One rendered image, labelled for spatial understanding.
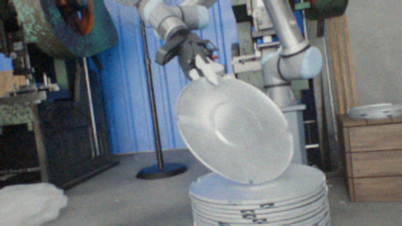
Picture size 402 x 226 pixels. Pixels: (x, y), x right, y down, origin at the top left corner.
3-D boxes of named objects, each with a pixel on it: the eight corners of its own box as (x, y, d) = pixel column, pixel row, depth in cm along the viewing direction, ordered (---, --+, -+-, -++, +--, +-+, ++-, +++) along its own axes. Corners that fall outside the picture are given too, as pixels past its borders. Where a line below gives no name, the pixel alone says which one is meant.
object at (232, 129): (308, 185, 74) (310, 184, 73) (184, 182, 63) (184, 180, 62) (272, 85, 91) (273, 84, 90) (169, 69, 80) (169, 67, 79)
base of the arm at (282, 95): (300, 105, 138) (297, 81, 137) (263, 109, 140) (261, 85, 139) (294, 103, 153) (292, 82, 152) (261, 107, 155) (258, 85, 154)
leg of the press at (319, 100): (345, 176, 184) (327, 11, 179) (323, 178, 186) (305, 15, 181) (319, 147, 274) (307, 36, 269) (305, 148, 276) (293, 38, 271)
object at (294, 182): (329, 164, 81) (328, 161, 81) (319, 206, 55) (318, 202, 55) (217, 167, 93) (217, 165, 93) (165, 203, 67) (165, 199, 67)
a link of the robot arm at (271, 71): (275, 84, 154) (272, 54, 153) (300, 81, 143) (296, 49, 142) (257, 85, 147) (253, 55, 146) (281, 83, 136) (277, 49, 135)
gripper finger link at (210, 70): (235, 74, 82) (214, 52, 87) (217, 75, 79) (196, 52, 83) (231, 84, 84) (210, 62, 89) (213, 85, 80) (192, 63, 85)
